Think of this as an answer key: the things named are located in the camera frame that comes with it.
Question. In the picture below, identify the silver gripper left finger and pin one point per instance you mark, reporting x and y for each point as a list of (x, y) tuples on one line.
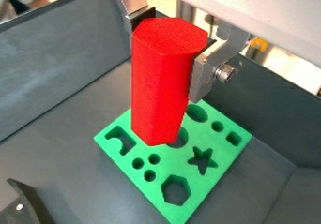
[(135, 10)]

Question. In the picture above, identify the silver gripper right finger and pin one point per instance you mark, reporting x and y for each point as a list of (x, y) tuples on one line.
[(210, 65)]

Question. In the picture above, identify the red hexagonal prism block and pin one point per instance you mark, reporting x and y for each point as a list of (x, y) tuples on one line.
[(163, 46)]

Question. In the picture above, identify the grey plastic bin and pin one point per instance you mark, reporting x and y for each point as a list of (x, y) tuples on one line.
[(64, 86)]

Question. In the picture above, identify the green shape sorter board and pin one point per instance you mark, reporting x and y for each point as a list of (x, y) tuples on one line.
[(175, 174)]

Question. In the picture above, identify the black bracket with screw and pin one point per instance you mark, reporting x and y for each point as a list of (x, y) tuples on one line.
[(27, 210)]

